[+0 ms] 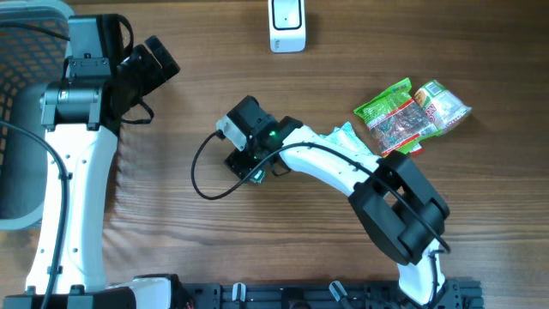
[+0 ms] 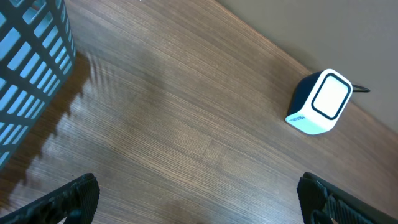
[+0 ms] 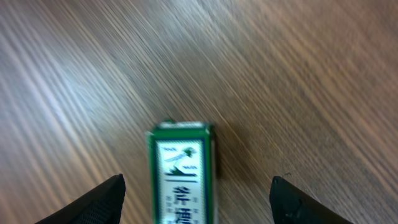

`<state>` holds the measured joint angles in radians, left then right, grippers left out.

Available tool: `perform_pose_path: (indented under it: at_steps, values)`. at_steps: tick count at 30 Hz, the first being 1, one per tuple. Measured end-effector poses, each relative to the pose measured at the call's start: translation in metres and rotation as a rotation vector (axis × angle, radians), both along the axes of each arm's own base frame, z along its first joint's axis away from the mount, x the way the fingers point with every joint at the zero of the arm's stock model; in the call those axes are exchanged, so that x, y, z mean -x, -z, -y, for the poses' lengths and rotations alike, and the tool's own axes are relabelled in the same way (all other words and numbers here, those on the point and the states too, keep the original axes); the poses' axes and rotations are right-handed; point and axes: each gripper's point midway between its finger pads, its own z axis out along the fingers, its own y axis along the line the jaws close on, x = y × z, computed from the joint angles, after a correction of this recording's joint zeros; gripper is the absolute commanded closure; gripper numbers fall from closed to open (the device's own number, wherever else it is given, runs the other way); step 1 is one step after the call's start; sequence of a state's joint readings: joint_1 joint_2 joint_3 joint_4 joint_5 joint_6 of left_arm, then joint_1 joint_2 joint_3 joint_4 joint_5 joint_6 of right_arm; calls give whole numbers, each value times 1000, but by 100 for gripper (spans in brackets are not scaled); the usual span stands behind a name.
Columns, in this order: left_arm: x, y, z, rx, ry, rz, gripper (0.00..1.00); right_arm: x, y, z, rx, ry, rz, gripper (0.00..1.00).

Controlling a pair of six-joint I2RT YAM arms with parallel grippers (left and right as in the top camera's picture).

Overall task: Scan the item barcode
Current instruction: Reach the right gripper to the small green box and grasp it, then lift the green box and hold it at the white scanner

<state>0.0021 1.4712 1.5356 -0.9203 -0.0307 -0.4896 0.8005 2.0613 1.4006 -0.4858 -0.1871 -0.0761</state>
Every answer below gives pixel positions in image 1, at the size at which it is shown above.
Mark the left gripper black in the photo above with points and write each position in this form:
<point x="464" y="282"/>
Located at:
<point x="157" y="75"/>

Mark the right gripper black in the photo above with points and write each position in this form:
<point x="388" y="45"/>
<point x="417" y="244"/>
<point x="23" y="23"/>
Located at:
<point x="239" y="161"/>

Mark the green white gum box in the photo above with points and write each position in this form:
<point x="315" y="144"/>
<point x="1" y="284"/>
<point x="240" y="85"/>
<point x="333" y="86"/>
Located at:
<point x="258" y="177"/>

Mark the light blue tissue pack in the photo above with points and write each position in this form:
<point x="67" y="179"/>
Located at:
<point x="346" y="138"/>

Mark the green snack bag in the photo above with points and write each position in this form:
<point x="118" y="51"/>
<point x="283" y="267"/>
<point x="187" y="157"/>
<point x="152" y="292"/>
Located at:
<point x="395" y="120"/>

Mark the red stick packet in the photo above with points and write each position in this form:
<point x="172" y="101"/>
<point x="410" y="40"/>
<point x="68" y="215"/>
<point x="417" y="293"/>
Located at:
<point x="417" y="149"/>

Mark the instant noodle cup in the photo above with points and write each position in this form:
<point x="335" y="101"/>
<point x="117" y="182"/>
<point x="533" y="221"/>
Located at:
<point x="441" y="106"/>

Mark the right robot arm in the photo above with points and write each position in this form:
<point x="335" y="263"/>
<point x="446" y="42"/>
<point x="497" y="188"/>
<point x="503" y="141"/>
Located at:
<point x="397" y="206"/>

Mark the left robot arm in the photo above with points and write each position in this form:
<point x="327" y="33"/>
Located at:
<point x="104" y="76"/>

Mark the white barcode scanner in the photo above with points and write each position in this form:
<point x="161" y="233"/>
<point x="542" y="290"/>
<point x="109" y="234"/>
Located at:
<point x="287" y="26"/>

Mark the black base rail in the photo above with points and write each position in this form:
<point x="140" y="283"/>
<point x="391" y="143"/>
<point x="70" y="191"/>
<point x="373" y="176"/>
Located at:
<point x="454" y="294"/>

